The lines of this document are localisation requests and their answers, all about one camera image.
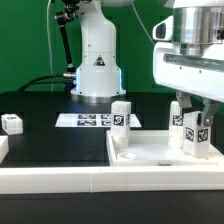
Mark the white square table top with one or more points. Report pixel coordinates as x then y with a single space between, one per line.
150 148

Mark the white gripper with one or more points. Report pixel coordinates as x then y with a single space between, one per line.
201 76

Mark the white base marker plate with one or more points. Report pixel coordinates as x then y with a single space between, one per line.
83 120

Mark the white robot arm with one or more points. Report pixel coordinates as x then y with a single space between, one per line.
188 55

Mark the white u-shaped obstacle fence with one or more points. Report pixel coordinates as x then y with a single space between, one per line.
109 179

